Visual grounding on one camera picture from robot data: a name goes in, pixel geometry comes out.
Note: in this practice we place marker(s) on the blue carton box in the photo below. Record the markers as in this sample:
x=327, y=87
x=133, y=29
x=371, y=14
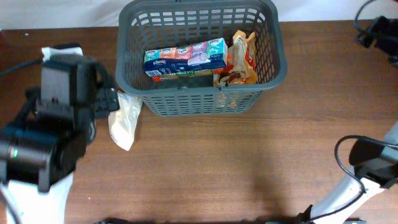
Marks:
x=207, y=55

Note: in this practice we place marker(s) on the orange snack bag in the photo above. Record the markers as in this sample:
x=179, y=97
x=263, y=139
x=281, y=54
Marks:
x=241, y=62

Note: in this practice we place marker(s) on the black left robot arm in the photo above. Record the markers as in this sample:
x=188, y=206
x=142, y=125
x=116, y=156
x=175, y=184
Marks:
x=42, y=145

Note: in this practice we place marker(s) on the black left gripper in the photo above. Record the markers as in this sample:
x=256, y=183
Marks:
x=106, y=104

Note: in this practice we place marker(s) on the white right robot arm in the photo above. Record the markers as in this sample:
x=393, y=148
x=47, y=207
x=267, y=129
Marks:
x=370, y=167

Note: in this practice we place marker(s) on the grey plastic basket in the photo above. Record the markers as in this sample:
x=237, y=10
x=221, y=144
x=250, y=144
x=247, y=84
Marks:
x=148, y=25

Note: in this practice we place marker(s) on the white plastic bag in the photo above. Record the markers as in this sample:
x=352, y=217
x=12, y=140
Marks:
x=123, y=122

